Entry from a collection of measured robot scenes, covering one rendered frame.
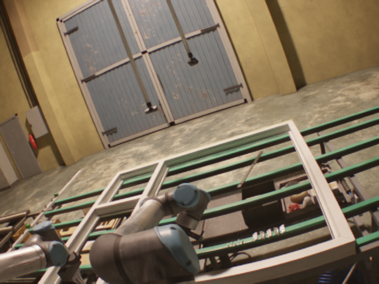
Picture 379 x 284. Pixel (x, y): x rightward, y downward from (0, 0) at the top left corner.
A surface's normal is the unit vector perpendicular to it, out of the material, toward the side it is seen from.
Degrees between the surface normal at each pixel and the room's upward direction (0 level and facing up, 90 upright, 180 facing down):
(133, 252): 38
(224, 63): 90
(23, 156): 90
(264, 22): 90
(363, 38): 90
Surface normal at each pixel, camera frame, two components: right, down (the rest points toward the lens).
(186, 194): -0.15, -0.37
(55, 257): 0.93, -0.22
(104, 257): -0.52, -0.43
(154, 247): -0.28, -0.50
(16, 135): -0.12, 0.37
